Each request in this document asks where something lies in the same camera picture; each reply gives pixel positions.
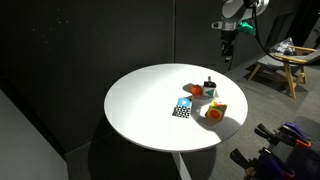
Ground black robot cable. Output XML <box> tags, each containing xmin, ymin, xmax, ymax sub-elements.
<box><xmin>250</xmin><ymin>0</ymin><xmax>284</xmax><ymax>63</ymax></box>

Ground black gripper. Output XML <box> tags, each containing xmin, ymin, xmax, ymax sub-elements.
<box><xmin>220</xmin><ymin>29</ymin><xmax>238</xmax><ymax>64</ymax></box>

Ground small orange toy cube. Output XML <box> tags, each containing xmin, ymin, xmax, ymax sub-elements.
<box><xmin>190</xmin><ymin>83</ymin><xmax>204</xmax><ymax>97</ymax></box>

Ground white table pedestal base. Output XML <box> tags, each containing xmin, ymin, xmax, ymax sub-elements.
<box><xmin>171</xmin><ymin>151</ymin><xmax>193</xmax><ymax>180</ymax></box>

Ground black white teal toy cube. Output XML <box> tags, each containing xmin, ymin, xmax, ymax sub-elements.
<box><xmin>202</xmin><ymin>75</ymin><xmax>218</xmax><ymax>99</ymax></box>

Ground blue orange clamps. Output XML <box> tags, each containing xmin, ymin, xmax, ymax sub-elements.
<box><xmin>283</xmin><ymin>115</ymin><xmax>320</xmax><ymax>180</ymax></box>

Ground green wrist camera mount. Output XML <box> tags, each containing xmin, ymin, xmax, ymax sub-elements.
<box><xmin>237</xmin><ymin>20</ymin><xmax>257</xmax><ymax>37</ymax></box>

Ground purple orange bar clamp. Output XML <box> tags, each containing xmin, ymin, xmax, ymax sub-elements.
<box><xmin>254</xmin><ymin>121</ymin><xmax>313</xmax><ymax>150</ymax></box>
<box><xmin>229</xmin><ymin>147</ymin><xmax>297</xmax><ymax>180</ymax></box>

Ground wooden armchair grey cushion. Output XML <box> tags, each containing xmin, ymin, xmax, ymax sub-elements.
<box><xmin>247</xmin><ymin>44</ymin><xmax>320</xmax><ymax>100</ymax></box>

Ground blue checker pattern toy cube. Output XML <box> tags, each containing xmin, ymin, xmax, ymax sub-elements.
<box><xmin>171</xmin><ymin>96</ymin><xmax>194</xmax><ymax>120</ymax></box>

